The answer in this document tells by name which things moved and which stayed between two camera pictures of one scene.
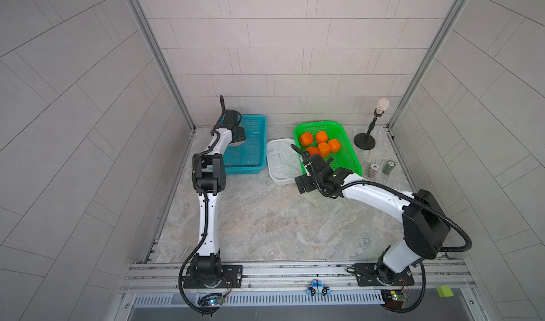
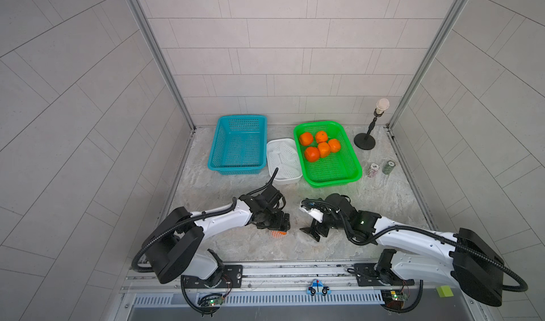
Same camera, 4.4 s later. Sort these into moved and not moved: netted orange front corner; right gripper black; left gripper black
Moved: right gripper black; left gripper black
Not moved: netted orange front corner
